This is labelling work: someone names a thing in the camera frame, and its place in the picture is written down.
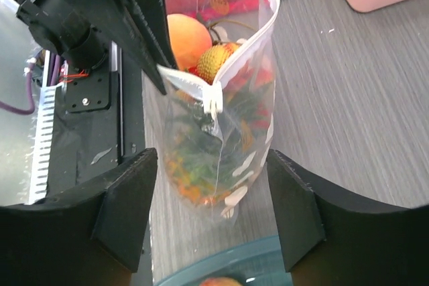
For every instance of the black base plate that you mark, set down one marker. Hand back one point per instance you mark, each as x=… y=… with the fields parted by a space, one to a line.
x=98 y=125

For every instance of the clear zip top bag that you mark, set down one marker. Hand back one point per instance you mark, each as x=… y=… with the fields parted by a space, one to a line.
x=257 y=28

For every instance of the orange toy peach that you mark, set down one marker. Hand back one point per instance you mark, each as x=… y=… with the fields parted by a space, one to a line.
x=189 y=39
x=220 y=281

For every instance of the teal plastic tray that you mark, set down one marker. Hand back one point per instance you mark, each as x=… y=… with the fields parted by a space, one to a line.
x=259 y=262

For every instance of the orange toy pineapple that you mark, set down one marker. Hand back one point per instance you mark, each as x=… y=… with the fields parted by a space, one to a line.
x=208 y=158

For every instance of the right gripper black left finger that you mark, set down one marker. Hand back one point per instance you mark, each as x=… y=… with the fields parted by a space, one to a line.
x=91 y=234

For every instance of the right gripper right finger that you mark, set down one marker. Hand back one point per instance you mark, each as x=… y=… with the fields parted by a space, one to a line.
x=332 y=236

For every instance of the slotted white cable duct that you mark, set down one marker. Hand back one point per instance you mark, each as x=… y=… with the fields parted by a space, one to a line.
x=42 y=143

